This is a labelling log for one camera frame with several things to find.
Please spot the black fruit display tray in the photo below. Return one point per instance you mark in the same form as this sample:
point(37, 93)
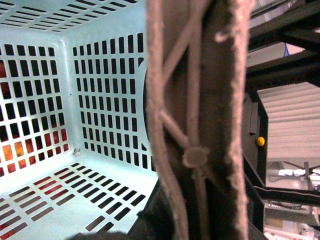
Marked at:
point(254, 133)

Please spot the brown basket handle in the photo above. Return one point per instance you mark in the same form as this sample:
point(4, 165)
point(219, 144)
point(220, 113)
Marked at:
point(196, 54)

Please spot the light blue plastic basket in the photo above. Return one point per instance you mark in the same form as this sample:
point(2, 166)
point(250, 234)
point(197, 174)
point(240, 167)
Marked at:
point(74, 153)

